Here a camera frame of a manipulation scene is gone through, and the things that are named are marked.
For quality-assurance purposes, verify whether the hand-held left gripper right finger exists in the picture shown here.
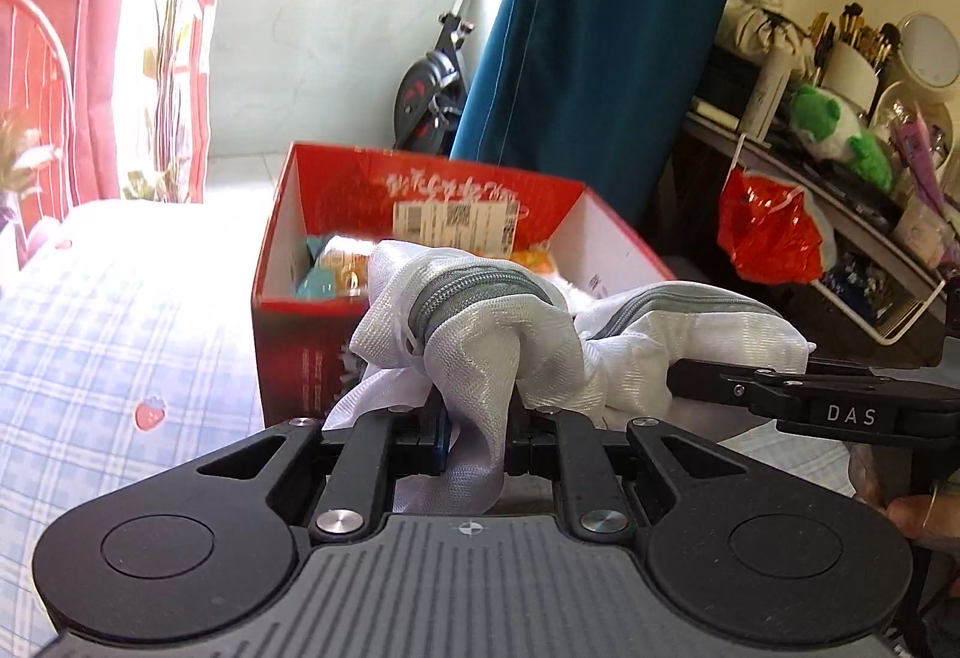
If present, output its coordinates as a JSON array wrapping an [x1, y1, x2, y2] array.
[[508, 403, 752, 543]]

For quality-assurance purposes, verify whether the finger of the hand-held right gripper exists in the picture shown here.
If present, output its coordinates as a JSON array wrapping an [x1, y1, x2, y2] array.
[[666, 358, 878, 420]]

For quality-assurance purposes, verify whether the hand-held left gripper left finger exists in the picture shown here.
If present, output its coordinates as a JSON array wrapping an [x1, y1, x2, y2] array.
[[196, 403, 452, 548]]

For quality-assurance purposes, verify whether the white mesh laundry bag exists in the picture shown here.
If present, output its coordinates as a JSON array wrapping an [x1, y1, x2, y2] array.
[[322, 239, 817, 516]]

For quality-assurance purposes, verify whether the red cardboard box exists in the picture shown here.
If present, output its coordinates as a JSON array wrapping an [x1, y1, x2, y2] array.
[[251, 140, 680, 430]]

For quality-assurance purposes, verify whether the person's right hand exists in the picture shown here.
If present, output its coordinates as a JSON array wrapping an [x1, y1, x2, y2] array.
[[847, 440, 950, 546]]

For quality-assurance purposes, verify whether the red plastic bag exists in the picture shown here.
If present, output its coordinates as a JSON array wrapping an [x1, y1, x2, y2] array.
[[716, 166, 837, 288]]

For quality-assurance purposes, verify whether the white jar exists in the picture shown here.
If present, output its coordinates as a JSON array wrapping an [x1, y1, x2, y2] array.
[[892, 200, 946, 269]]

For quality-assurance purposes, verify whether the orange printed packet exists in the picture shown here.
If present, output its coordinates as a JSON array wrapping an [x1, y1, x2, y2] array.
[[296, 234, 372, 300]]

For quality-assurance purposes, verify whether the cluttered desk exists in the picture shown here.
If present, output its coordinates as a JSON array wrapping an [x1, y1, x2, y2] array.
[[682, 95, 960, 299]]

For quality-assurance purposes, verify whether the purple tube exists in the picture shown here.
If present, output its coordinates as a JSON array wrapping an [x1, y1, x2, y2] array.
[[892, 106, 950, 216]]

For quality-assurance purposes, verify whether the green plush toy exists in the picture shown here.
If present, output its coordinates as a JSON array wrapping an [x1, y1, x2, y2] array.
[[787, 83, 897, 194]]

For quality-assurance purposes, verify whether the white bottle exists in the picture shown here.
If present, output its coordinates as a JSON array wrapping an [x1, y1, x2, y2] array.
[[739, 52, 794, 140]]

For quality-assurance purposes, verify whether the black box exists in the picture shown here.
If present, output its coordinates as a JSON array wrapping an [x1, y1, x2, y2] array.
[[705, 46, 766, 104]]

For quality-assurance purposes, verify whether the white brush holder cup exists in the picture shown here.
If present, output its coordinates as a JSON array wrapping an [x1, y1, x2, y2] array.
[[814, 38, 886, 119]]

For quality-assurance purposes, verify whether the black exercise bike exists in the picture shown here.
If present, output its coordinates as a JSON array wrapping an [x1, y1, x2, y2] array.
[[390, 0, 511, 160]]

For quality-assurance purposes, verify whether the blue plaid bed sheet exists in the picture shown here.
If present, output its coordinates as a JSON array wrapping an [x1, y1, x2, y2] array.
[[0, 200, 863, 658]]

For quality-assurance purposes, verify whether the round white mirror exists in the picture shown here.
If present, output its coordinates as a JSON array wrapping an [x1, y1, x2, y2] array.
[[870, 11, 960, 126]]

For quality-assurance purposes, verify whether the beige cloth bag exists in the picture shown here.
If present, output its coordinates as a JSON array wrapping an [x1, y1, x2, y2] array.
[[712, 0, 818, 59]]

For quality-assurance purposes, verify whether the teal curtain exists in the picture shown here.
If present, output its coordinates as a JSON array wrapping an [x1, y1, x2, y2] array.
[[448, 0, 773, 231]]

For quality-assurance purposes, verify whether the bunch of makeup brushes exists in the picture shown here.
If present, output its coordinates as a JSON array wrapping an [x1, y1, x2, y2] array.
[[810, 1, 902, 75]]

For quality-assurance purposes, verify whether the printed pink backdrop cloth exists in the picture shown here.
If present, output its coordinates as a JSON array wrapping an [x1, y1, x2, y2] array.
[[0, 0, 233, 269]]

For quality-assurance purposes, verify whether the white wire rack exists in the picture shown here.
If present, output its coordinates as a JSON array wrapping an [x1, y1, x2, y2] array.
[[814, 268, 947, 348]]

